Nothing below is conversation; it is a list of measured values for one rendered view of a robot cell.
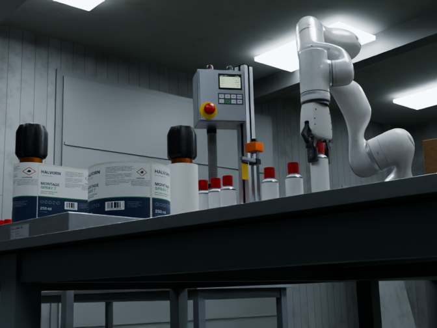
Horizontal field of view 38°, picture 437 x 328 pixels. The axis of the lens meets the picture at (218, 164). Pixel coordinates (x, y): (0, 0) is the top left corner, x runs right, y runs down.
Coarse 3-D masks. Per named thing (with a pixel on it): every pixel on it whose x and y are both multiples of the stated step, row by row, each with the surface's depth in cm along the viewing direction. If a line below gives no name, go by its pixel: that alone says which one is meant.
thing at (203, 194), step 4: (200, 180) 207; (204, 180) 207; (200, 184) 207; (204, 184) 207; (200, 188) 207; (204, 188) 207; (200, 192) 206; (204, 192) 206; (200, 196) 205; (204, 196) 205; (200, 200) 205; (204, 200) 205; (200, 204) 205; (204, 204) 205; (208, 204) 205; (200, 208) 204; (204, 208) 204; (208, 208) 205
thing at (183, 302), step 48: (144, 240) 102; (192, 240) 94; (240, 240) 88; (288, 240) 82; (336, 240) 77; (384, 240) 73; (432, 240) 69; (0, 288) 228; (48, 288) 243; (96, 288) 259; (144, 288) 277
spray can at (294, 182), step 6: (294, 162) 183; (288, 168) 184; (294, 168) 183; (288, 174) 184; (294, 174) 182; (288, 180) 182; (294, 180) 181; (300, 180) 182; (288, 186) 182; (294, 186) 181; (300, 186) 181; (288, 192) 182; (294, 192) 181; (300, 192) 181
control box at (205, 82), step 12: (204, 72) 216; (216, 72) 217; (228, 72) 218; (240, 72) 219; (192, 84) 225; (204, 84) 216; (216, 84) 216; (204, 96) 215; (216, 96) 215; (216, 108) 214; (228, 108) 216; (240, 108) 216; (204, 120) 213; (216, 120) 214; (228, 120) 215; (240, 120) 216
